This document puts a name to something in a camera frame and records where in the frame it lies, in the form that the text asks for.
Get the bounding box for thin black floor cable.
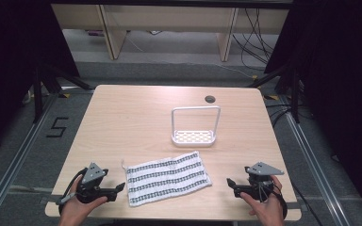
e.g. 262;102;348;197
291;183;325;226

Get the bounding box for dark curtain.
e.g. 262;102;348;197
263;0;362;222
0;0;80;159

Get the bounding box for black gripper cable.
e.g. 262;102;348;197
258;180;288;220
58;167;89;217

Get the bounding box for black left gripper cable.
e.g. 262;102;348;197
58;167;89;217

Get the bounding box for person's right hand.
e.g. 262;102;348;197
239;174;287;226

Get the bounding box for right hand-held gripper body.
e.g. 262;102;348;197
234;161;286;202

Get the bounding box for black floor cables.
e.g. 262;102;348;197
265;103;300;127

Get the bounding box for white green-striped dish towel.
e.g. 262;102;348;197
120;150;213;208

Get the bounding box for light wooden desk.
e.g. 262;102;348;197
50;3;290;62

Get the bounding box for grey cable plug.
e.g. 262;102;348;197
56;192;77;206

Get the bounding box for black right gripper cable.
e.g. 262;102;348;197
258;180;288;220

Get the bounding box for bunch of black hanging cables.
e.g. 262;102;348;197
231;8;279;70

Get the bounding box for black metal stand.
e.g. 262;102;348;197
32;59;94;124
247;66;302;124

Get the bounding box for white floor cable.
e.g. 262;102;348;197
215;62;256;79

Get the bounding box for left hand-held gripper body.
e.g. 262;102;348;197
74;162;118;204

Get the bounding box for white towel rack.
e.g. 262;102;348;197
171;105;222;148

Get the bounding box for person's left hand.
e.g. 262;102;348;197
58;175;108;226

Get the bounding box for aluminium floor rail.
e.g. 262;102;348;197
0;93;59;226
283;109;354;226

